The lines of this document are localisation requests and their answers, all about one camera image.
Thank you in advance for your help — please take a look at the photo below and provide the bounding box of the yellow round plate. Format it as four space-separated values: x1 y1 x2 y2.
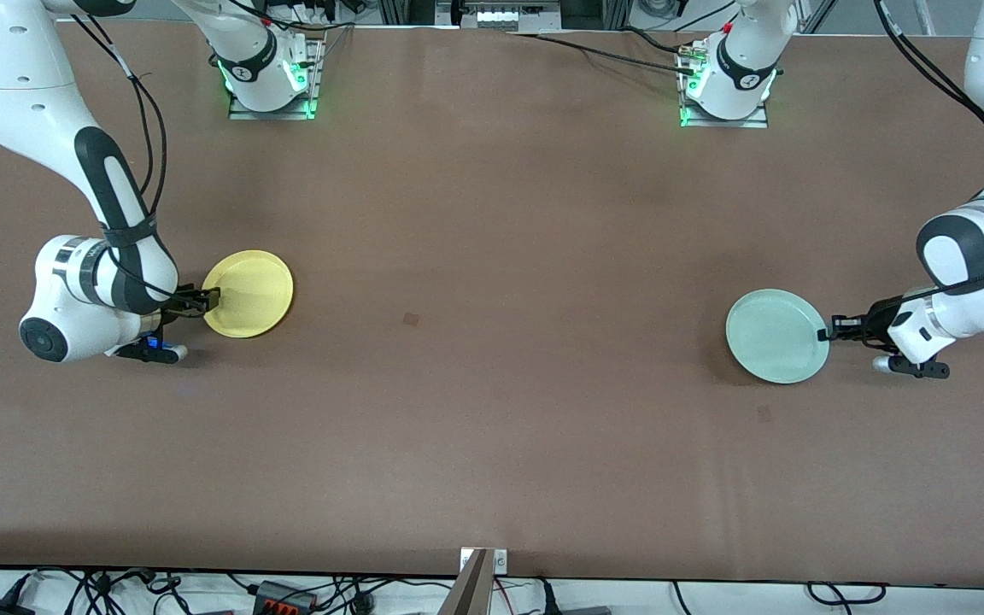
202 249 295 339

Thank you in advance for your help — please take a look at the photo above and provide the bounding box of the light green round plate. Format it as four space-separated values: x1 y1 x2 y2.
725 289 831 385

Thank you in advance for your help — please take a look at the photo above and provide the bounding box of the black orange power strip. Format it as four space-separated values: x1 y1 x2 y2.
253 580 319 612

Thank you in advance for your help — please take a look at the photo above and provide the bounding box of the grey connector box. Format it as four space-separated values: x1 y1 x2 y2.
462 0 563 33

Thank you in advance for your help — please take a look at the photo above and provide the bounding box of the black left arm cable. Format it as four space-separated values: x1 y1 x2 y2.
875 0 984 300

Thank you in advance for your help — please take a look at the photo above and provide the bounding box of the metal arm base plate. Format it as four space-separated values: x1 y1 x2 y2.
227 38 324 120
678 43 770 129

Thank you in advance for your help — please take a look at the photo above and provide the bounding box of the black looped cable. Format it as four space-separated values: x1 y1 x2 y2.
806 582 887 606

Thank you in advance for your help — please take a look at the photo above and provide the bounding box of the black cable tangle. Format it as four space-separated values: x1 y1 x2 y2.
240 0 356 35
26 567 202 615

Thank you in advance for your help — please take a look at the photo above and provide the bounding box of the aluminium frame profile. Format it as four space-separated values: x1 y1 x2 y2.
799 0 839 35

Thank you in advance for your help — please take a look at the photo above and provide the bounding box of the short black table cable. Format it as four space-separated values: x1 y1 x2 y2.
620 26 685 54

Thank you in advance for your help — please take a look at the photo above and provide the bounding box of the long black table cable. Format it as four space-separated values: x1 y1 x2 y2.
505 31 698 76

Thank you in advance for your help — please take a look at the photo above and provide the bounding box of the silver mounting bracket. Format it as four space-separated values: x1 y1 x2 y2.
460 548 508 575

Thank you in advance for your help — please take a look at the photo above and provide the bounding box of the grey metal camera post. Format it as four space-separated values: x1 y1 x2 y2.
439 549 495 615

